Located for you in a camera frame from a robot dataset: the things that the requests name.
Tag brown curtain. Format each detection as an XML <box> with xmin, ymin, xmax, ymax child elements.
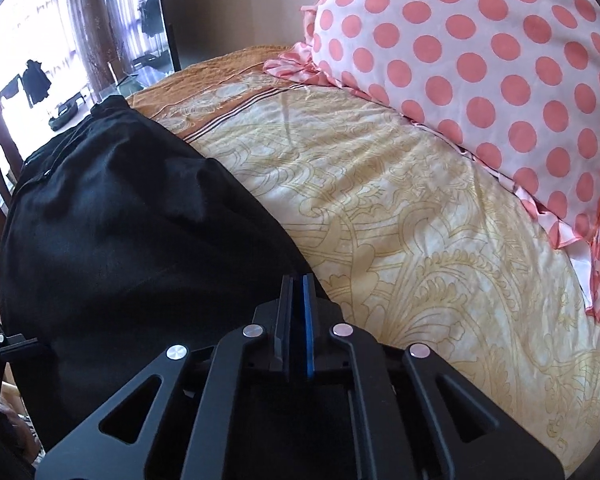
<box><xmin>62</xmin><ymin>0</ymin><xmax>127</xmax><ymax>97</ymax></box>

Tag black pants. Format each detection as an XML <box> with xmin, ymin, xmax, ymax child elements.
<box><xmin>0</xmin><ymin>94</ymin><xmax>332</xmax><ymax>453</ymax></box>

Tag small dark object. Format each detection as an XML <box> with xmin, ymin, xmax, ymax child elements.
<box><xmin>47</xmin><ymin>100</ymin><xmax>90</xmax><ymax>132</ymax></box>

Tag black flat screen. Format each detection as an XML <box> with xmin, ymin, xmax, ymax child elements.
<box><xmin>102</xmin><ymin>0</ymin><xmax>182</xmax><ymax>73</ymax></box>

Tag glass table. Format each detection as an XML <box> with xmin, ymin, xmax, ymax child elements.
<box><xmin>45</xmin><ymin>55</ymin><xmax>173</xmax><ymax>128</ymax></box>

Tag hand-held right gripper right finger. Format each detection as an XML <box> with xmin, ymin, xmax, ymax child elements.
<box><xmin>302</xmin><ymin>273</ymin><xmax>567</xmax><ymax>480</ymax></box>

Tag large pink polka dot pillow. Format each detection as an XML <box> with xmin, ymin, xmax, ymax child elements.
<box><xmin>262</xmin><ymin>0</ymin><xmax>600</xmax><ymax>253</ymax></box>

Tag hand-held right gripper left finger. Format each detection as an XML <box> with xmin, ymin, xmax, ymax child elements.
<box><xmin>34</xmin><ymin>275</ymin><xmax>304</xmax><ymax>480</ymax></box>

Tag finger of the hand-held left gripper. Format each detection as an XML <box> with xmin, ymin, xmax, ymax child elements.
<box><xmin>2</xmin><ymin>334</ymin><xmax>49</xmax><ymax>359</ymax></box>

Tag dark hanging garment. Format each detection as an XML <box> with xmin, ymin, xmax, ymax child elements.
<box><xmin>21</xmin><ymin>59</ymin><xmax>52</xmax><ymax>107</ymax></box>

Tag yellow patterned bed sheet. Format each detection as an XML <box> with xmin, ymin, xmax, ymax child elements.
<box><xmin>125</xmin><ymin>45</ymin><xmax>600</xmax><ymax>476</ymax></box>

